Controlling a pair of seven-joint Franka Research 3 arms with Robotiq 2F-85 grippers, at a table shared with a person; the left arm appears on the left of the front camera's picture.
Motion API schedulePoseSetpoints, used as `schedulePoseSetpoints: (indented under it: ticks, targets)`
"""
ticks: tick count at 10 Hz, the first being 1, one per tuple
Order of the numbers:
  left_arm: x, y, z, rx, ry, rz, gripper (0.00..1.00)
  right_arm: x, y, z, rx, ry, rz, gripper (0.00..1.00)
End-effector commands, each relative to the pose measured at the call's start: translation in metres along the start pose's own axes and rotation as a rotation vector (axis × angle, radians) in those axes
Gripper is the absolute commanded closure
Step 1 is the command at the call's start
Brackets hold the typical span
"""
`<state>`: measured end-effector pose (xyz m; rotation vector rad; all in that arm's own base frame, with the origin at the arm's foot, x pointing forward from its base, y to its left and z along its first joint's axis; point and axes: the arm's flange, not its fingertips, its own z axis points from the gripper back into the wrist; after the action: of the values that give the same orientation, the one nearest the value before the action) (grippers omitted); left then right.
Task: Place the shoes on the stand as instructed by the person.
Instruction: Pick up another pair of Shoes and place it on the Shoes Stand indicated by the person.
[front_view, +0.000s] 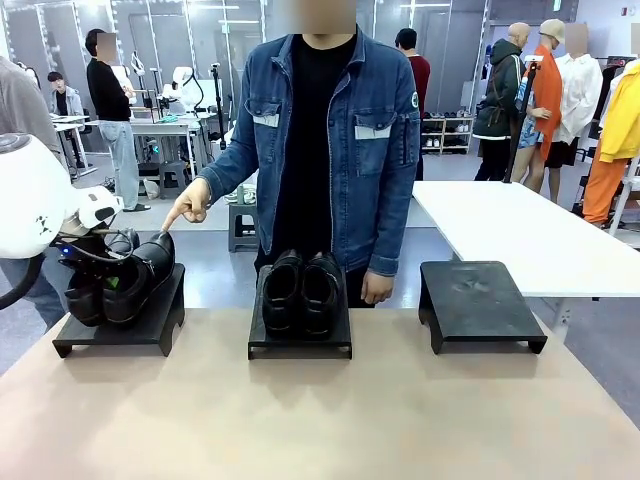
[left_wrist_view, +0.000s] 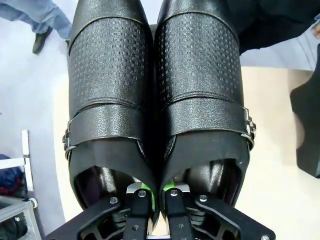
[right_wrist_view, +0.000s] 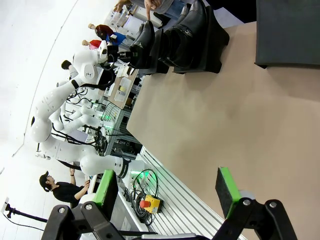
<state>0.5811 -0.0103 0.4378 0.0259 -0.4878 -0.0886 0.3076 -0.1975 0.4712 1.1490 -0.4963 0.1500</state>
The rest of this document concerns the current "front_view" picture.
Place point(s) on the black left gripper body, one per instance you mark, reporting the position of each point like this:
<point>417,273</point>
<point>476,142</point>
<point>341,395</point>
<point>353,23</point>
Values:
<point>85,257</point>

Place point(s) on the black leather buckle shoe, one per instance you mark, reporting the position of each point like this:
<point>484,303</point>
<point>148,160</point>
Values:
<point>82,305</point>
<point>145,280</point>

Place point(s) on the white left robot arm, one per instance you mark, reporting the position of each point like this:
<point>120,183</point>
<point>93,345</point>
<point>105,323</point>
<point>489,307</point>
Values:
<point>30,200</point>

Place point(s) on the person's left forearm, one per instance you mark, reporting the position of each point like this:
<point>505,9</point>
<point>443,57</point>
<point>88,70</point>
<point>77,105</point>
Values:
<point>395,235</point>

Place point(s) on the person's right forearm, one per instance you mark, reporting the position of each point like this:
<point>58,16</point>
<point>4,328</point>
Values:
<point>227,170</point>

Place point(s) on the black shoe stand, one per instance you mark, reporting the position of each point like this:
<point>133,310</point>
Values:
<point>300,345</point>
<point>480,310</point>
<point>150,320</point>

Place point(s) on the person in denim jacket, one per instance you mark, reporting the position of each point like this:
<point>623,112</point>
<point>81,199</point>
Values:
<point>320,150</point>

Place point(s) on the person's right hand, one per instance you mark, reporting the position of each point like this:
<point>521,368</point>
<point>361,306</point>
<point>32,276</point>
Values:
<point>192,202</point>

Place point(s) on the person's left hand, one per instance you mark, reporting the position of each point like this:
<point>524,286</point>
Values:
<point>379,287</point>

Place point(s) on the black step stool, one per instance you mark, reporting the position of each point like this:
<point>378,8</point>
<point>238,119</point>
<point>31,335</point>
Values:
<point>172,180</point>

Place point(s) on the grey step stool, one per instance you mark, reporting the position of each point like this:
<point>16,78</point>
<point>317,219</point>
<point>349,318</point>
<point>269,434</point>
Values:
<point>242,225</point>

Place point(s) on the bystander in black shirt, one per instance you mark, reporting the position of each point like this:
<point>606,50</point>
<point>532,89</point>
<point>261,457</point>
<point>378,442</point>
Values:
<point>112,110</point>

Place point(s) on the white background workbench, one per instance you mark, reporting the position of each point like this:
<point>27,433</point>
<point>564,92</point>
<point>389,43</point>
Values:
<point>165,127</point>

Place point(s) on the bystander in grey shirt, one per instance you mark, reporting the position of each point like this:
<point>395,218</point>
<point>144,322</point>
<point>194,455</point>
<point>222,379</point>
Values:
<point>25,110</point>

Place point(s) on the seated bystander in grey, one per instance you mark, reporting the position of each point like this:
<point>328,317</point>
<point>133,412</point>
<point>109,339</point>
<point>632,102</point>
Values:
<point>65,97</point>

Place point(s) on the black leather loafer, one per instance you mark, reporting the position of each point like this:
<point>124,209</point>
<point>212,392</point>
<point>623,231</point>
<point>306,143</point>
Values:
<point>321,295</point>
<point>282,295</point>

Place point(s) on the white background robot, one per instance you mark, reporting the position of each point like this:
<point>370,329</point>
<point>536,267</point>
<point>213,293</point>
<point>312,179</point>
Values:
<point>182,87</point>

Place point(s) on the wooden shoe rack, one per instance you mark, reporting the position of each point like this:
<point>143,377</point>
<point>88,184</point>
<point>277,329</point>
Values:
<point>447,132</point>

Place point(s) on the bystander in red shirt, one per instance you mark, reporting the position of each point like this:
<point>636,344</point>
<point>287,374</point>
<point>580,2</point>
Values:
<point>417,75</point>

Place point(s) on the white table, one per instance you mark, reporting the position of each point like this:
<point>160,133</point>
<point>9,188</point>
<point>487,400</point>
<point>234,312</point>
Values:
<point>525,235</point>

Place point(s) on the mannequin in dark jacket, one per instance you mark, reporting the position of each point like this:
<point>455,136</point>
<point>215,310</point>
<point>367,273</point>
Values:
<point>500,100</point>

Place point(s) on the black tripod pole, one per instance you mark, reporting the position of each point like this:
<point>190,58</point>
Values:
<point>522,120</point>

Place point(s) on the mannequin in orange top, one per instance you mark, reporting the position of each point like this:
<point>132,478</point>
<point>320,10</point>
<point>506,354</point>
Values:
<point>545,100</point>

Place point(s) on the figure in white shirt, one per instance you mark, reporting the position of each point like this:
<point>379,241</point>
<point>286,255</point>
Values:
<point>580,95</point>

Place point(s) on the yellow hoodie orange pants mannequin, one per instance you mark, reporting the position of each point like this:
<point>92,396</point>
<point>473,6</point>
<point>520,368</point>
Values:
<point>620,125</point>

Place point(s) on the black camera stand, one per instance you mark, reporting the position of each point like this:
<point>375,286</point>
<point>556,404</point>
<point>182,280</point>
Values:
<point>219,105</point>

